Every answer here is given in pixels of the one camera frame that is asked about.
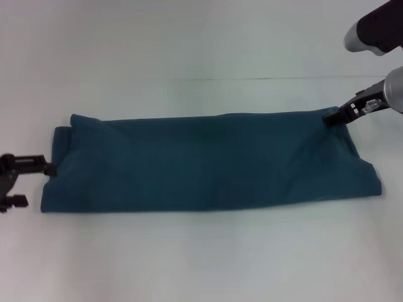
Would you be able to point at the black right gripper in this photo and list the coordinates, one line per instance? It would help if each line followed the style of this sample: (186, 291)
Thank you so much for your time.
(362, 104)

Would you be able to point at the right wrist camera housing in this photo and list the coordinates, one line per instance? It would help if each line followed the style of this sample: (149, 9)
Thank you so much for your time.
(374, 28)

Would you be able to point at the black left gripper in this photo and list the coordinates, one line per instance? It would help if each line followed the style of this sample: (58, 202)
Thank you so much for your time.
(7, 176)

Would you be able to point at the teal blue t-shirt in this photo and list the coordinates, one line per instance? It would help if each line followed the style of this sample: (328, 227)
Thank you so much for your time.
(204, 163)

